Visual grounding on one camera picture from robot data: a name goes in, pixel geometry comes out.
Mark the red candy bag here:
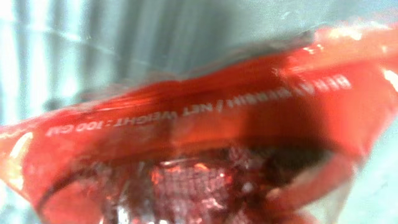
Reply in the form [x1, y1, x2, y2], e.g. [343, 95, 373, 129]
[1, 24, 397, 223]

